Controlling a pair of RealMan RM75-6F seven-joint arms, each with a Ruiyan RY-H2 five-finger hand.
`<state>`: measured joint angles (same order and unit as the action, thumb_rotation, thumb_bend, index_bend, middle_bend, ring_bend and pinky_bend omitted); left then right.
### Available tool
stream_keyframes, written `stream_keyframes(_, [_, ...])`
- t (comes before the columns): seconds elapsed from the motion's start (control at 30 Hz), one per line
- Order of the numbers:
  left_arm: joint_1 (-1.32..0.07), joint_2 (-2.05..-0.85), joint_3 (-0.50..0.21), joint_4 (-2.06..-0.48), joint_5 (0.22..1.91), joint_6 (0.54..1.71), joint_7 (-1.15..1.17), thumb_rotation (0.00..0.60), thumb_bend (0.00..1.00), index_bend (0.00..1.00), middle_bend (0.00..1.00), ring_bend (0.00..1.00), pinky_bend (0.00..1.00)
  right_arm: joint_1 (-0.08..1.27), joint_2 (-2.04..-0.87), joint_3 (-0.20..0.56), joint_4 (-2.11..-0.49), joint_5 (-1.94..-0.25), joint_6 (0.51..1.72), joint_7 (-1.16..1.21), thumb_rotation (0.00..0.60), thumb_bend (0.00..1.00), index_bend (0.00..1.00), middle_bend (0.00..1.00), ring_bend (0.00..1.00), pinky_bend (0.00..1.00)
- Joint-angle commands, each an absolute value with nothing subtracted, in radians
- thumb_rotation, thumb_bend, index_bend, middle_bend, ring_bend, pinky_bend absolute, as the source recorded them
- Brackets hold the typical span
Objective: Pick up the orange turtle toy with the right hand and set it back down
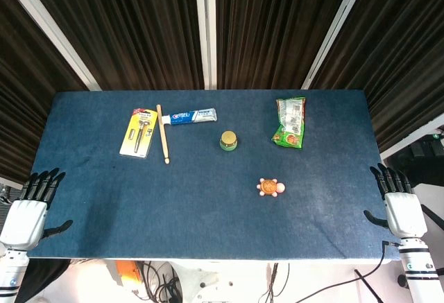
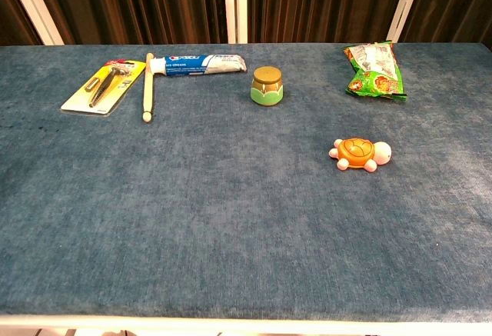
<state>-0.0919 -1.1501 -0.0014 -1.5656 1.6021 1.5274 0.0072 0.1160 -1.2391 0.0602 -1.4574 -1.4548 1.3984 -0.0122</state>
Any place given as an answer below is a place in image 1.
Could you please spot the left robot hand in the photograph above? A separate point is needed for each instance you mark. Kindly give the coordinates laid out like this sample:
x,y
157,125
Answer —
x,y
24,214

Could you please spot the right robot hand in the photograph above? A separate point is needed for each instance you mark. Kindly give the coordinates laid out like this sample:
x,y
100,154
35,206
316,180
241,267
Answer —
x,y
404,214

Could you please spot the small orange turtle toy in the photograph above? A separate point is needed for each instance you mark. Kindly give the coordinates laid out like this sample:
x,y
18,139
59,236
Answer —
x,y
271,187

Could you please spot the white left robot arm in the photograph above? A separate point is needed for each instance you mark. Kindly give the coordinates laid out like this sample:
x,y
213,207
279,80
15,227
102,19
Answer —
x,y
10,272

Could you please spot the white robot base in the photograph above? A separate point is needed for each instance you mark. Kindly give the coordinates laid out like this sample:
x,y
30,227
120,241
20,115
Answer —
x,y
215,280

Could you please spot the orange device under table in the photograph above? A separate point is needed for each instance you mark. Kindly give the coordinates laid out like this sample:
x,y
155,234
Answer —
x,y
126,272

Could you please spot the razor in yellow blister pack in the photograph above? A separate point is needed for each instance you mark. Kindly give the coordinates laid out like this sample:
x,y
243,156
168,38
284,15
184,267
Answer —
x,y
138,133

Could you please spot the green snack bag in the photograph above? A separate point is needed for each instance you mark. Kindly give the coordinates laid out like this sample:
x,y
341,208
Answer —
x,y
290,122

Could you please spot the wooden drumstick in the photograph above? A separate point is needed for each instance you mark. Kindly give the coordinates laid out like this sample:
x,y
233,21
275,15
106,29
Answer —
x,y
162,133

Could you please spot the blue felt table cover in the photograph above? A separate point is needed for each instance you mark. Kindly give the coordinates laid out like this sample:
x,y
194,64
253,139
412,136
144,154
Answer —
x,y
208,178

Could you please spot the green jar with gold lid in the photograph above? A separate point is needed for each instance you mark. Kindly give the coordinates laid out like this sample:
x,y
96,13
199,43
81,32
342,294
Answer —
x,y
229,141

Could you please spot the blue white toothpaste tube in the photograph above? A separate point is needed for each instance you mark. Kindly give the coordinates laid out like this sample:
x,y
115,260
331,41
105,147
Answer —
x,y
190,116

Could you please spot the white slanted frame post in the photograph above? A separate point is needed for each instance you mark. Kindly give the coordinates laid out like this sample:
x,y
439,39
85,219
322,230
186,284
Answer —
x,y
45,29
334,29

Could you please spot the white vertical frame post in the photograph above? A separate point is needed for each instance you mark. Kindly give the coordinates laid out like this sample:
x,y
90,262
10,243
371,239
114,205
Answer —
x,y
205,29

